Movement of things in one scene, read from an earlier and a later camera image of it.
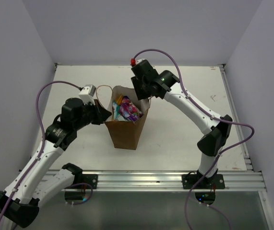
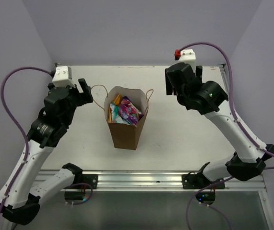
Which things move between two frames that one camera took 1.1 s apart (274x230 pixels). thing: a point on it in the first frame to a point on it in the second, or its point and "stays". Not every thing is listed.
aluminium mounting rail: [171, 181] stays
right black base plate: [213, 181] stays
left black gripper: [101, 113] to [83, 97]
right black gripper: [140, 94] to [170, 89]
